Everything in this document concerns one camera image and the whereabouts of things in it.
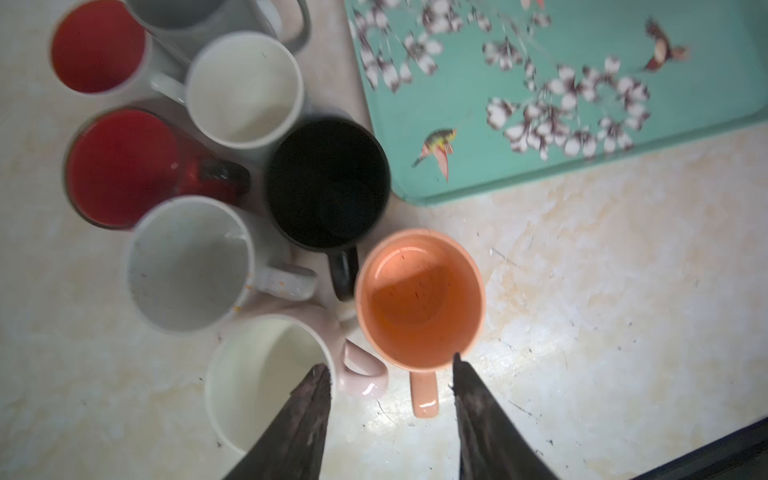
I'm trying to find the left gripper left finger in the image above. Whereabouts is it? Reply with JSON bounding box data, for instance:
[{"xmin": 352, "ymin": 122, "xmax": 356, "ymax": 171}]
[{"xmin": 225, "ymin": 364, "xmax": 332, "ymax": 480}]

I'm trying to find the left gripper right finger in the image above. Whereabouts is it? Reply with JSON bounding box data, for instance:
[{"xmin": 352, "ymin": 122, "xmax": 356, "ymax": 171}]
[{"xmin": 453, "ymin": 353, "xmax": 556, "ymax": 479}]

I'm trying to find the pale pink mug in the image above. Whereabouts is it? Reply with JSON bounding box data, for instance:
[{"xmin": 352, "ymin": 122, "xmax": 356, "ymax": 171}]
[{"xmin": 205, "ymin": 303, "xmax": 389, "ymax": 455}]

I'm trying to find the cream and peach mug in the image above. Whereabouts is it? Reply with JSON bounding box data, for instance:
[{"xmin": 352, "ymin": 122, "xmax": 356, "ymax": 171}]
[{"xmin": 355, "ymin": 229, "xmax": 486, "ymax": 419}]

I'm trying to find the cream beige mug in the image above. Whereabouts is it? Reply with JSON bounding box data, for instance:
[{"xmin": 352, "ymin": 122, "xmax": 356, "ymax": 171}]
[{"xmin": 125, "ymin": 196, "xmax": 317, "ymax": 335}]

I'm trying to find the white and black mug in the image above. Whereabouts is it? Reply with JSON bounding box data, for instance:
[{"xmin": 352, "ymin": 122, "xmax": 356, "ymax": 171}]
[{"xmin": 264, "ymin": 115, "xmax": 391, "ymax": 301}]

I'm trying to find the red mug black handle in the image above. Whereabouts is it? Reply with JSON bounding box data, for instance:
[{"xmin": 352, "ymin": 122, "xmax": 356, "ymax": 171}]
[{"xmin": 63, "ymin": 107, "xmax": 251, "ymax": 230}]

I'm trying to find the white ribbed base mug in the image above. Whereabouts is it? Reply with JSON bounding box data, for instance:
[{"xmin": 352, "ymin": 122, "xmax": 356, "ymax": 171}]
[{"xmin": 150, "ymin": 31, "xmax": 308, "ymax": 153}]

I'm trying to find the dark grey mug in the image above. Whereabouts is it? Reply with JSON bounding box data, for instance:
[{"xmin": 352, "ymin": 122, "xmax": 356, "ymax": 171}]
[{"xmin": 126, "ymin": 0, "xmax": 281, "ymax": 64}]

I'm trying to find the white mug red inside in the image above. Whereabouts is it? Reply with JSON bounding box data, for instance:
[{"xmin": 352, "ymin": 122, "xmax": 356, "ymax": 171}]
[{"xmin": 49, "ymin": 0, "xmax": 185, "ymax": 104}]

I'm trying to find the green floral serving tray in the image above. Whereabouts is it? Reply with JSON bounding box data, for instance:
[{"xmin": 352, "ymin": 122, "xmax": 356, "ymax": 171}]
[{"xmin": 345, "ymin": 1, "xmax": 767, "ymax": 205}]

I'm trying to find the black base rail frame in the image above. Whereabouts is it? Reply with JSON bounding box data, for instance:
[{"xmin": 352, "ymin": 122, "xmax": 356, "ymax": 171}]
[{"xmin": 637, "ymin": 418, "xmax": 767, "ymax": 480}]

